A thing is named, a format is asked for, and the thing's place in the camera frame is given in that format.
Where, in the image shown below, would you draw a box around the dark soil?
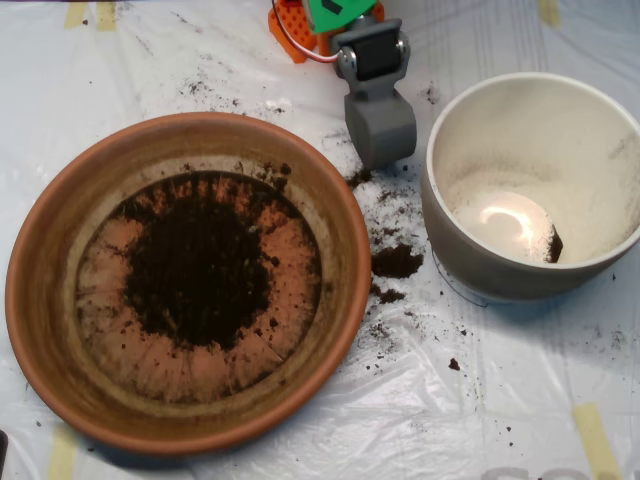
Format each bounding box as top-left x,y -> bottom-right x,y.
117,162 -> 296,351
546,223 -> 565,264

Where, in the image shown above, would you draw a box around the large spilled soil pile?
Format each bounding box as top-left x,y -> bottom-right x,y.
370,243 -> 426,280

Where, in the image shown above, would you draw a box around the terracotta saucer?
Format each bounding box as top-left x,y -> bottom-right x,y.
4,111 -> 374,456

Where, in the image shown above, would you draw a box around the beige masking tape strip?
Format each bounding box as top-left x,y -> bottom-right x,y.
572,402 -> 622,480
96,1 -> 118,32
538,0 -> 562,28
47,424 -> 79,480
63,2 -> 87,29

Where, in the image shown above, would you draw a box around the small spilled soil patch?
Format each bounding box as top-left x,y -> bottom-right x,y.
370,283 -> 407,305

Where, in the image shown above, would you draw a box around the clear plastic sheet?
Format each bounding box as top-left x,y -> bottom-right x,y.
0,0 -> 640,480

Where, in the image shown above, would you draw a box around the long spilled soil streak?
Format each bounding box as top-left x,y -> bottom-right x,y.
345,167 -> 375,190

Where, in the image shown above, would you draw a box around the red white servo cable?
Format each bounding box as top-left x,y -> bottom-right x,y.
271,0 -> 344,66

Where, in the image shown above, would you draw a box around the white ceramic pot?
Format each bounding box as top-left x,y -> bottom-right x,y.
420,71 -> 640,304

